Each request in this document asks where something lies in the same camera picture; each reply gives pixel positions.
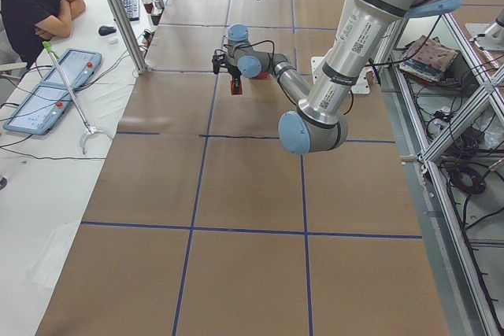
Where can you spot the grabber reacher stick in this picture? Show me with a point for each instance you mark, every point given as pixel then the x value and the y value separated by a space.
pixel 90 130

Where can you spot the aluminium frame post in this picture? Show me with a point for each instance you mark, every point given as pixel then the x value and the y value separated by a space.
pixel 128 35

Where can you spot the stack of books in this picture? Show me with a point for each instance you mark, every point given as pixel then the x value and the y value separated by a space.
pixel 427 59

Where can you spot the near teach pendant tablet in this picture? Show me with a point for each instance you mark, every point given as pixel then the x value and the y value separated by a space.
pixel 39 111

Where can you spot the red block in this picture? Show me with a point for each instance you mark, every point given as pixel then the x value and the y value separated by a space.
pixel 236 88
pixel 262 75

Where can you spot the far teach pendant tablet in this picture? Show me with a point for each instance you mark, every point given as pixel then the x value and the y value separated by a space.
pixel 78 65

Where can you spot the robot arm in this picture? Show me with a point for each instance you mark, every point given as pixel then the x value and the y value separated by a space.
pixel 317 124

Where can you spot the black computer mouse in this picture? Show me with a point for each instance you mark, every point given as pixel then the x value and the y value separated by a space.
pixel 105 30

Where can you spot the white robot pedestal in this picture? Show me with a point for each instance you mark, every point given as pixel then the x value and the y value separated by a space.
pixel 362 85

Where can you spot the metal cup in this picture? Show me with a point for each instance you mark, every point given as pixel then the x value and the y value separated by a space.
pixel 159 4

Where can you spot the seated person black shirt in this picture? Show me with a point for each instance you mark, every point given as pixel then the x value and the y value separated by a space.
pixel 28 23

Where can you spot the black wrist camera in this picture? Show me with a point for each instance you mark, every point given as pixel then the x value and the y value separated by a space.
pixel 219 60

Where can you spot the teach pendant tablet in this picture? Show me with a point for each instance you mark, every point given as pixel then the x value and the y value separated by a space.
pixel 78 65
pixel 39 111

